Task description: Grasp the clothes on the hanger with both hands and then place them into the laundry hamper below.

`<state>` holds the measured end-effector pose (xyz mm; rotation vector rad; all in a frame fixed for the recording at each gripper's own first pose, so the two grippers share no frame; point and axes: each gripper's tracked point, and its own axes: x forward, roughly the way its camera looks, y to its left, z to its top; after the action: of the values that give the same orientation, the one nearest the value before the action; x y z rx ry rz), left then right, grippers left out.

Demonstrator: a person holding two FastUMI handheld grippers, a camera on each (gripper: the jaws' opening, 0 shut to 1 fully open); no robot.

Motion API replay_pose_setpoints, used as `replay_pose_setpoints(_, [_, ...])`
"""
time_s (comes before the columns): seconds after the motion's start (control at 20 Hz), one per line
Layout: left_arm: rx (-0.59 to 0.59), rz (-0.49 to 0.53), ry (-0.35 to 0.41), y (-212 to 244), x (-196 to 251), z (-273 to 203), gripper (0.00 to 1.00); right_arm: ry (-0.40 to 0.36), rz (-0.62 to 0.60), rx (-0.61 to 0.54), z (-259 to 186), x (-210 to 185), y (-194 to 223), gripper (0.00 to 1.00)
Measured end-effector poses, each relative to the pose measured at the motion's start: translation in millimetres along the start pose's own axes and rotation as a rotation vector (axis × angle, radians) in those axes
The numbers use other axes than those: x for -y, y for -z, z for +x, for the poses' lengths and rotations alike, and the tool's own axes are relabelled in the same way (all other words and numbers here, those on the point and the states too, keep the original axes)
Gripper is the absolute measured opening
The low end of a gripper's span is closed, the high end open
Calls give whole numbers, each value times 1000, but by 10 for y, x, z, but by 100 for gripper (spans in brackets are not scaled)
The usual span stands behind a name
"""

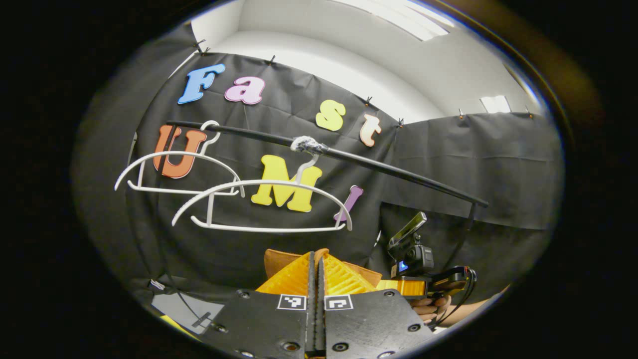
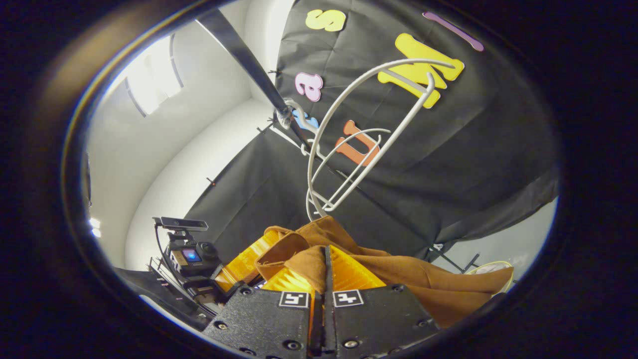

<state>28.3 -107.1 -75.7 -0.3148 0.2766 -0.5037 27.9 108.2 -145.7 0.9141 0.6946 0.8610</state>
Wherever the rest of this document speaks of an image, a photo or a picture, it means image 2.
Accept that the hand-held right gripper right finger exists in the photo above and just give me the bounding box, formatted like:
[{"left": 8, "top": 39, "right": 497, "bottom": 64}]
[{"left": 324, "top": 244, "right": 442, "bottom": 359}]

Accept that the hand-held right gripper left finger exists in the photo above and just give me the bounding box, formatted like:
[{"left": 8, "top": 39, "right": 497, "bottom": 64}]
[{"left": 202, "top": 267, "right": 321, "bottom": 358}]

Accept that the brown short-sleeved shirt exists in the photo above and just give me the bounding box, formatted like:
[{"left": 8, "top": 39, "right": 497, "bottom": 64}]
[{"left": 254, "top": 215, "right": 514, "bottom": 329}]

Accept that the white wire clothes hanger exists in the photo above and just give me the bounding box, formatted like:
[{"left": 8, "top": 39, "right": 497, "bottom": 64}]
[
  {"left": 284, "top": 99, "right": 393, "bottom": 202},
  {"left": 306, "top": 58, "right": 457, "bottom": 221}
]

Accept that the black metal clothes rack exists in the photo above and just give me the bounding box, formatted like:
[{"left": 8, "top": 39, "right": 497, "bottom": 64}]
[{"left": 196, "top": 8, "right": 480, "bottom": 275}]

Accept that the black backdrop cloth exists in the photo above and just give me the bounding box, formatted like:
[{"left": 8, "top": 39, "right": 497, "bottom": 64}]
[{"left": 184, "top": 0, "right": 560, "bottom": 265}]

